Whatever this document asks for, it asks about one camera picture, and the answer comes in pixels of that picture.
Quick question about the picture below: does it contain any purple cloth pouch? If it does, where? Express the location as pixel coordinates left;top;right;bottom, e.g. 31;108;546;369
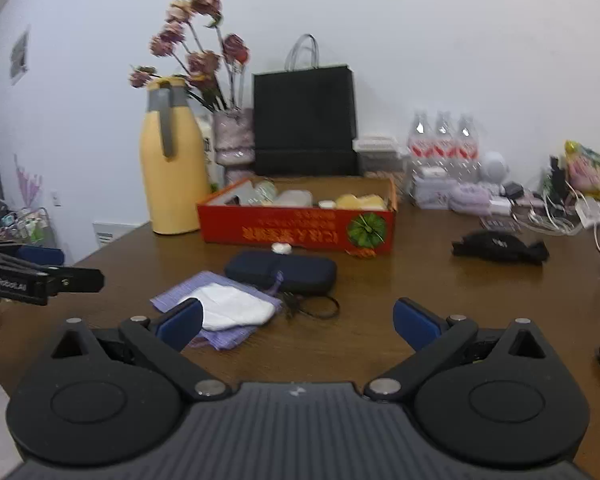
150;270;286;352

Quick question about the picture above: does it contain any white round camera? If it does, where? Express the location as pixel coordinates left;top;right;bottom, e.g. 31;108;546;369
479;151;511;183

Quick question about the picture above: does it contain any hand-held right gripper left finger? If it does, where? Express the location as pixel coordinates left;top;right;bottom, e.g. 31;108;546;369
50;297;233;403

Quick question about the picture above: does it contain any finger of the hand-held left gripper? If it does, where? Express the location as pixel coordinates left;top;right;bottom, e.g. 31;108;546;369
47;268;104;296
0;242;66;267

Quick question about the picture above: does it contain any wall picture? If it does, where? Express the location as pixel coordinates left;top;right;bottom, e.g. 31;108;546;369
9;25;31;86

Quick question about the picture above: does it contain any dried flower bouquet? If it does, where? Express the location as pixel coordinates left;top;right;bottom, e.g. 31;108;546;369
128;0;252;113

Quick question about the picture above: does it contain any translucent plastic box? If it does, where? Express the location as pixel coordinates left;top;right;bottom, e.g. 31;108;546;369
274;189;315;207

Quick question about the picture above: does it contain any white flat box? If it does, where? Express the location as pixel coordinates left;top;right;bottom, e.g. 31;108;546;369
354;135;399;155

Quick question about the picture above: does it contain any black paper bag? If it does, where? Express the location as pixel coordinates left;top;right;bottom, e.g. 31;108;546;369
251;33;360;177

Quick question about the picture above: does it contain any pack of water bottles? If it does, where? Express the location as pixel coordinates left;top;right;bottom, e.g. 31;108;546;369
431;110;457;181
455;112;482;183

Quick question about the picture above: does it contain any red cardboard box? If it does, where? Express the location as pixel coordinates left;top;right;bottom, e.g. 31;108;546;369
196;175;398;260

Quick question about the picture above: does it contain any purple wall sticker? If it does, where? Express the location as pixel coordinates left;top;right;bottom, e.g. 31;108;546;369
12;154;43;211

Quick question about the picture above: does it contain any dark green bottle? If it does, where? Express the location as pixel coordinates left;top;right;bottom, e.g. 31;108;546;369
547;156;571;201

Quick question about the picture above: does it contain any dark blue zip case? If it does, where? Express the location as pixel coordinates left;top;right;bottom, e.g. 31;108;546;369
224;250;338;297

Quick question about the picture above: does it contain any black cable loop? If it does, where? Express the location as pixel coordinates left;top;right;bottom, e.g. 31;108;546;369
281;292;341;320

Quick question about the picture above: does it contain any yellow thermos jug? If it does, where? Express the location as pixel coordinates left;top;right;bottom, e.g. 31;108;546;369
139;77;212;236

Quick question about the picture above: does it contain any yellow pink snack packet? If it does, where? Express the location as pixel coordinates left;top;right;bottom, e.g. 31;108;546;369
564;140;600;201

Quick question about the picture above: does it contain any purple folded towel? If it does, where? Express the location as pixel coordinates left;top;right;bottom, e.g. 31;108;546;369
449;183;501;213

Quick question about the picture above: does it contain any wire rack cart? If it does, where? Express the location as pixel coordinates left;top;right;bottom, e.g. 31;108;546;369
0;205;63;251

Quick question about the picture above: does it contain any white tissue box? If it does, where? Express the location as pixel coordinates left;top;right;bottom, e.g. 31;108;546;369
412;177;456;209

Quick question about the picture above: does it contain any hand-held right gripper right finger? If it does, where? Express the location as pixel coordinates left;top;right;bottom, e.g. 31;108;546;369
362;297;548;403

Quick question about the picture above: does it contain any clear water bottle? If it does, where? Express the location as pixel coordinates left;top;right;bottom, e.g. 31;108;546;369
408;110;433;181

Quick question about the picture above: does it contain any white cable tangle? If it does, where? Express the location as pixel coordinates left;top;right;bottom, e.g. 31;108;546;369
510;180;600;256

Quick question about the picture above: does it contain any white cloth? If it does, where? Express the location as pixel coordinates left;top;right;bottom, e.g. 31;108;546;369
177;282;277;332

